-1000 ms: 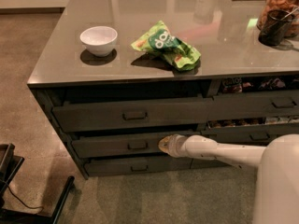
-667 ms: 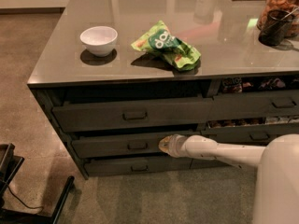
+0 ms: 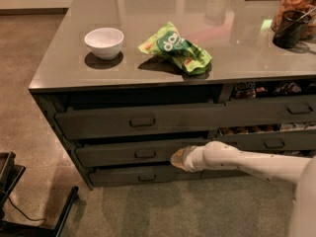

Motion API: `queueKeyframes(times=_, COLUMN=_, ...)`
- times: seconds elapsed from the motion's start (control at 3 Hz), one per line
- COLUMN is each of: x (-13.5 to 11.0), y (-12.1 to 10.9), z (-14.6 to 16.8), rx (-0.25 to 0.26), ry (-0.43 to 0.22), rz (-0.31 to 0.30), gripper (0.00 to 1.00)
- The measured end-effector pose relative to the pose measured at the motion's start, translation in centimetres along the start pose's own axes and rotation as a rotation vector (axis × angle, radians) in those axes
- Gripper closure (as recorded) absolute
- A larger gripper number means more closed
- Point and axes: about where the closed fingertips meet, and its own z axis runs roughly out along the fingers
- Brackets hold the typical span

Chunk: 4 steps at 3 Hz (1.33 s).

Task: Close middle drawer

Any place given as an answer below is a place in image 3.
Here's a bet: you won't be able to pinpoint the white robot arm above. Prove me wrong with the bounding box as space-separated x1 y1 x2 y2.
171 141 316 237

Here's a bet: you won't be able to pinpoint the snack packets in top drawer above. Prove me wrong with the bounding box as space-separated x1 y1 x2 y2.
232 79 316 99

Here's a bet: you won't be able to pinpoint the grey drawer cabinet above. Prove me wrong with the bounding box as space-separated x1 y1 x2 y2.
30 0 316 188

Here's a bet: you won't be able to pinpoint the green snack bag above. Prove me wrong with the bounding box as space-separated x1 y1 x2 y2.
138 22 212 75

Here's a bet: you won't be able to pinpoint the white ceramic bowl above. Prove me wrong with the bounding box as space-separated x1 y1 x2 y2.
84 28 124 60

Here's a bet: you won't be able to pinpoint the dark mesh cup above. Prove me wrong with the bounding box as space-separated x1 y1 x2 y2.
273 10 312 48

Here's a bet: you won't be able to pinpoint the glass jar of nuts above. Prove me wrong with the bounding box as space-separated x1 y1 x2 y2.
272 0 316 40

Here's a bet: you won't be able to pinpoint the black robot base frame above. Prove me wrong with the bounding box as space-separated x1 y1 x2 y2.
0 151 80 237

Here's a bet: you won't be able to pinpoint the black cable on floor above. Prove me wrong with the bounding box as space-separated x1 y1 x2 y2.
7 195 47 223

